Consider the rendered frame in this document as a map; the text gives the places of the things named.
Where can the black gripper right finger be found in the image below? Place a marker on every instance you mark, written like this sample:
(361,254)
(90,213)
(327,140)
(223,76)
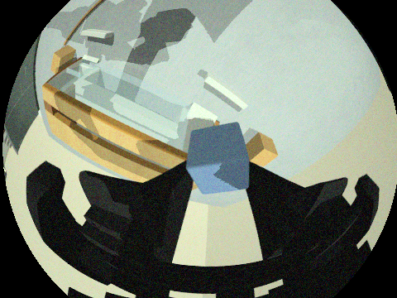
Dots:
(281,207)

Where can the blue block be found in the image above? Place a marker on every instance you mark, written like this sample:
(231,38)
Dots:
(218,160)

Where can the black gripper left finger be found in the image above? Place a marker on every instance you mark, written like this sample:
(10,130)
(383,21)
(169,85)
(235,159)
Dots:
(158,204)

